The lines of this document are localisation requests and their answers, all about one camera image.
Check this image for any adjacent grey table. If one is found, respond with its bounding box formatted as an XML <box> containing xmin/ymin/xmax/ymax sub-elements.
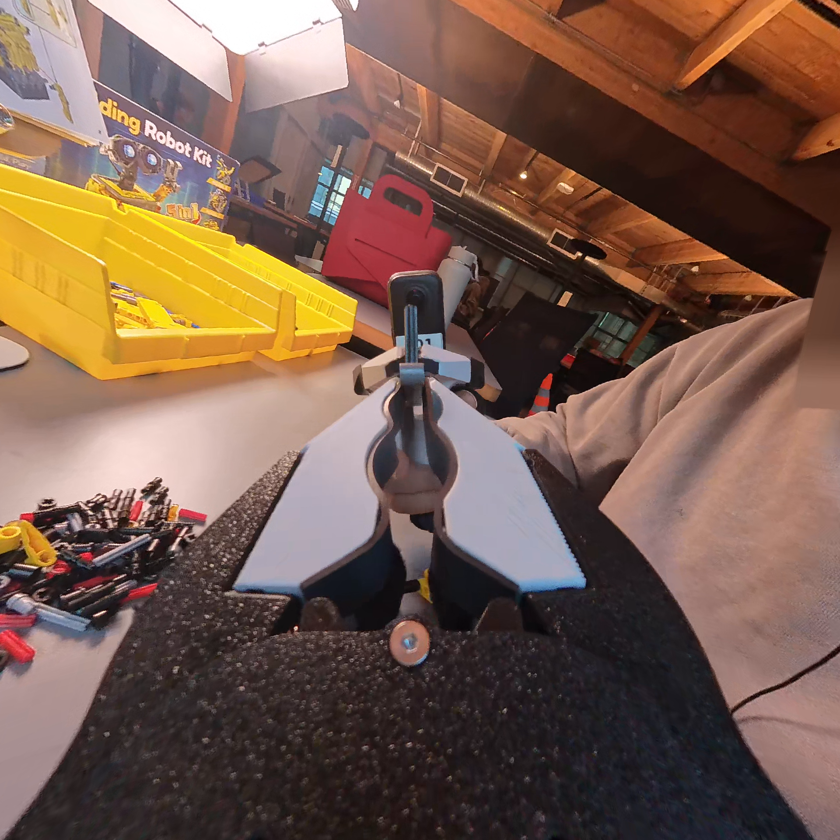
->
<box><xmin>295</xmin><ymin>252</ymin><xmax>503</xmax><ymax>401</ymax></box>

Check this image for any person's beige sweatshirt torso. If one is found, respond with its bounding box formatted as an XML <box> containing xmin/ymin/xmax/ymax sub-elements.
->
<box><xmin>598</xmin><ymin>407</ymin><xmax>840</xmax><ymax>840</ymax></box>

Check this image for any person's right forearm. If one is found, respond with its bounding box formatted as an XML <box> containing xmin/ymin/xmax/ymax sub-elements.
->
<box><xmin>493</xmin><ymin>298</ymin><xmax>815</xmax><ymax>509</ymax></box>

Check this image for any black office chair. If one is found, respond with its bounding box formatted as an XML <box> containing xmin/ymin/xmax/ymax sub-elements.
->
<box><xmin>476</xmin><ymin>292</ymin><xmax>599</xmax><ymax>421</ymax></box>

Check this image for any grey connector with blue pin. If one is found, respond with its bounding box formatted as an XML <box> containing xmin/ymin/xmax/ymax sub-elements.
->
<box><xmin>394</xmin><ymin>292</ymin><xmax>434</xmax><ymax>476</ymax></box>

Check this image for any heap of yellow building pieces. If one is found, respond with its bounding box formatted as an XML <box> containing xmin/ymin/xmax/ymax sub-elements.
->
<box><xmin>108</xmin><ymin>282</ymin><xmax>196</xmax><ymax>330</ymax></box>

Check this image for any metal air duct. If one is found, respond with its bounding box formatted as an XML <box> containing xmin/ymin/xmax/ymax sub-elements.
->
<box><xmin>392</xmin><ymin>150</ymin><xmax>651</xmax><ymax>280</ymax></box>

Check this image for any red bag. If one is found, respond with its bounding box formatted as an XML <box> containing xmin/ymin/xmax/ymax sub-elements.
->
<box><xmin>320</xmin><ymin>174</ymin><xmax>454</xmax><ymax>308</ymax></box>

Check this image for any studio light panel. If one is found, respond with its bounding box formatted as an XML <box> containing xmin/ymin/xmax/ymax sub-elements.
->
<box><xmin>85</xmin><ymin>0</ymin><xmax>358</xmax><ymax>112</ymax></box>

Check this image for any pile of small building pieces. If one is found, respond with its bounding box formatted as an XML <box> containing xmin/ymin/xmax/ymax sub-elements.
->
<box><xmin>0</xmin><ymin>477</ymin><xmax>208</xmax><ymax>665</ymax></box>

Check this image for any black earphone cable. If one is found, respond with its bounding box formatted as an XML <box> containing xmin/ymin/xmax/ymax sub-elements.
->
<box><xmin>730</xmin><ymin>646</ymin><xmax>840</xmax><ymax>716</ymax></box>

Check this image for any robot kit box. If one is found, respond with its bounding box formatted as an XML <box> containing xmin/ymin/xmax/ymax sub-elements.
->
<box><xmin>62</xmin><ymin>80</ymin><xmax>242</xmax><ymax>231</ymax></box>

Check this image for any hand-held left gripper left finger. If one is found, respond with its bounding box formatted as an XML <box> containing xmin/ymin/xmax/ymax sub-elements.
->
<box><xmin>233</xmin><ymin>377</ymin><xmax>404</xmax><ymax>621</ymax></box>

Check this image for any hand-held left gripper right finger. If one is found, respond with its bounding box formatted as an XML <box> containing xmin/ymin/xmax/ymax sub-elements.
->
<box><xmin>423</xmin><ymin>379</ymin><xmax>587</xmax><ymax>621</ymax></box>

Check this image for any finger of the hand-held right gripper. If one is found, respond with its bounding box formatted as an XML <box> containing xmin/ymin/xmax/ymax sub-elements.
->
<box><xmin>423</xmin><ymin>350</ymin><xmax>473</xmax><ymax>389</ymax></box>
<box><xmin>360</xmin><ymin>348</ymin><xmax>403</xmax><ymax>395</ymax></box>

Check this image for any yellow storage bin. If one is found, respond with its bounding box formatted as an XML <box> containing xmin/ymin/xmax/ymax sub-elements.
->
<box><xmin>121</xmin><ymin>203</ymin><xmax>359</xmax><ymax>362</ymax></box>
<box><xmin>0</xmin><ymin>163</ymin><xmax>298</xmax><ymax>382</ymax></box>

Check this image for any white water bottle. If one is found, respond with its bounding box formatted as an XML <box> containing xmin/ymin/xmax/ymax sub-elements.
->
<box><xmin>436</xmin><ymin>245</ymin><xmax>479</xmax><ymax>329</ymax></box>

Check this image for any brown bag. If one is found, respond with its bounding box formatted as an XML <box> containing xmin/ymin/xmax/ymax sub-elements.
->
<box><xmin>459</xmin><ymin>259</ymin><xmax>493</xmax><ymax>329</ymax></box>

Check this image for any person's right hand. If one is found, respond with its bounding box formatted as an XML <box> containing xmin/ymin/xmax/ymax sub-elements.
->
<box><xmin>382</xmin><ymin>453</ymin><xmax>447</xmax><ymax>514</ymax></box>

